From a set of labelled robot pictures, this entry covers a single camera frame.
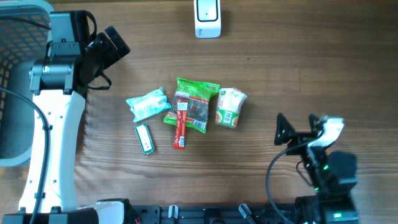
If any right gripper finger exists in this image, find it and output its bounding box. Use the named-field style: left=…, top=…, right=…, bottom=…
left=308, top=113, right=320, bottom=136
left=274, top=113, right=297, bottom=145

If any instant noodle cup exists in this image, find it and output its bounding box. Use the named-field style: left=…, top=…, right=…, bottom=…
left=215, top=87, right=248, bottom=128

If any light blue tissue pack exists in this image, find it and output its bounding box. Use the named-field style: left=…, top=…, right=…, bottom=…
left=126, top=87, right=172, bottom=123

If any green snack bag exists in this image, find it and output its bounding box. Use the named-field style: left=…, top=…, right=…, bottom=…
left=164, top=77, right=220, bottom=133

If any green white gum box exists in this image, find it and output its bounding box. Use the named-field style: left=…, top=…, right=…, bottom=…
left=135, top=123, right=155, bottom=155

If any red stick packet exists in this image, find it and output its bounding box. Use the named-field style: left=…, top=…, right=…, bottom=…
left=173, top=100, right=188, bottom=149

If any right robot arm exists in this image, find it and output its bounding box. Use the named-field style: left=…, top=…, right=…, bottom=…
left=269, top=113, right=359, bottom=223

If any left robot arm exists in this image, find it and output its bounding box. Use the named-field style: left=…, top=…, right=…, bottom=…
left=2, top=11, right=134, bottom=223

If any white barcode scanner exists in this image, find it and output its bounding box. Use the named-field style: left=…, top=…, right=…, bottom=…
left=193, top=0, right=221, bottom=39

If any grey plastic mesh basket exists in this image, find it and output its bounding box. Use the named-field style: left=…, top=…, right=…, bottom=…
left=0, top=0, right=55, bottom=168

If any right camera black cable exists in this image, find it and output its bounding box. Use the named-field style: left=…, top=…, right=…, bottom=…
left=264, top=130, right=324, bottom=224

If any camera black cable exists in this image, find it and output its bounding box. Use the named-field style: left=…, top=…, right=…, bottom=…
left=0, top=15, right=52, bottom=224
left=264, top=130, right=324, bottom=224

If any left camera black cable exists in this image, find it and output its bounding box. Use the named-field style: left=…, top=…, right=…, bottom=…
left=0, top=15, right=52, bottom=224

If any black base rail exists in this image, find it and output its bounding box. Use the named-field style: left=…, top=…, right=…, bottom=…
left=124, top=203, right=352, bottom=224

